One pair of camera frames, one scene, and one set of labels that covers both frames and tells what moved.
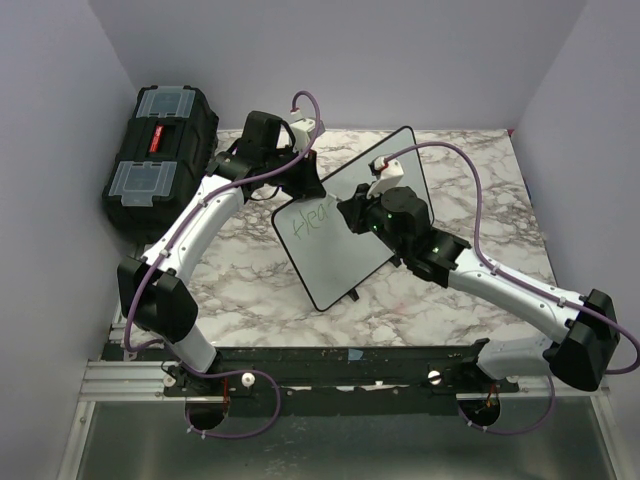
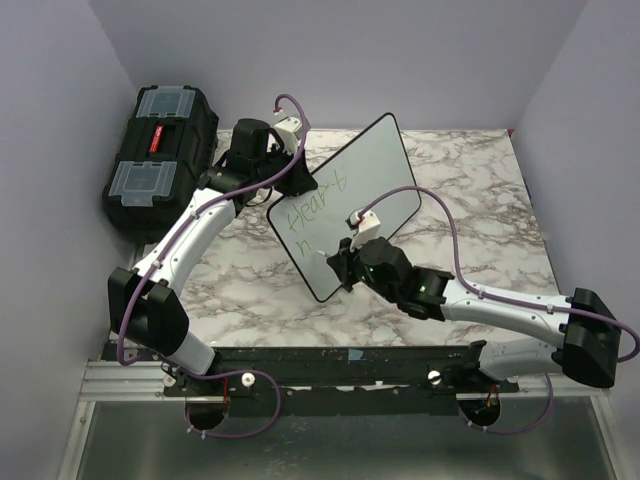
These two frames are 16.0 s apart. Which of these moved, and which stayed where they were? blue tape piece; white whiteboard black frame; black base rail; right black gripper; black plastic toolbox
Moved: right black gripper; white whiteboard black frame
Stayed: blue tape piece; black base rail; black plastic toolbox
